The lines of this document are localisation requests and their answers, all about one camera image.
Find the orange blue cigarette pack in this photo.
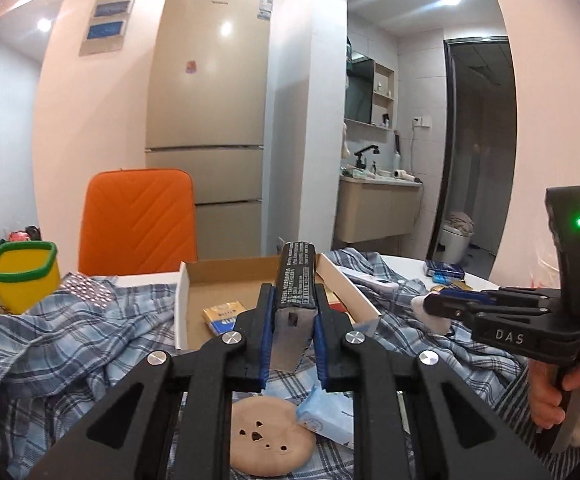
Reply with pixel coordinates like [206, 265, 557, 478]
[202, 301, 245, 336]

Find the black Face tissue pack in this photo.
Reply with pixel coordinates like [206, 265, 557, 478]
[272, 239, 319, 372]

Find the light blue tissue pack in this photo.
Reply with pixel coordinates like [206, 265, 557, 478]
[296, 386, 354, 450]

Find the tan round bear pad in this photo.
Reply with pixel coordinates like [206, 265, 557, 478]
[230, 396, 316, 478]

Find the red gold cigarette pack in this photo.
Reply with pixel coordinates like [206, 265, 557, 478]
[326, 290, 348, 313]

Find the person's right hand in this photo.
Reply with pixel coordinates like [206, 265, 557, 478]
[527, 360, 580, 429]

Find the white remote control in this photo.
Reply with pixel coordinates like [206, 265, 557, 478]
[337, 266, 399, 294]

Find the open cardboard tray box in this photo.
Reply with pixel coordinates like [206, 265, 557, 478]
[174, 254, 380, 350]

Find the yellow cigarette pack on table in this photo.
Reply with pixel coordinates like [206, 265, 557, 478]
[431, 281, 473, 292]

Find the blue cigarette pack on table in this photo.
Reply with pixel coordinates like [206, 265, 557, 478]
[424, 260, 465, 281]

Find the bathroom vanity cabinet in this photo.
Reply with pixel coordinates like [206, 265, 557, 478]
[334, 177, 422, 245]

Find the orange chair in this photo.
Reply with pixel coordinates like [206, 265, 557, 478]
[77, 168, 198, 276]

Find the black faucet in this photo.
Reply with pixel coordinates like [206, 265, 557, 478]
[354, 144, 381, 170]

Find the white hair dryer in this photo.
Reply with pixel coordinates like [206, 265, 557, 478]
[394, 169, 421, 183]

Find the rhinestone sheet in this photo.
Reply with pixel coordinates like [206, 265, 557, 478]
[60, 273, 115, 308]

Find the blue plaid shirt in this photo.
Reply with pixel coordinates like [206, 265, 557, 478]
[0, 249, 536, 479]

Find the yellow bin with green rim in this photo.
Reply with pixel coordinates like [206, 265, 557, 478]
[0, 240, 61, 314]

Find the bathroom mirror cabinet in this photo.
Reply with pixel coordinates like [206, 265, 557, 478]
[344, 50, 397, 130]

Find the red bag on floor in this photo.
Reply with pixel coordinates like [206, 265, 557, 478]
[7, 226, 42, 242]

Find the beige refrigerator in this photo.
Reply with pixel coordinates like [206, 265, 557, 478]
[145, 0, 273, 260]

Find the wall electrical panel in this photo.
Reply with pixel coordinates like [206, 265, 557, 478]
[78, 0, 136, 56]

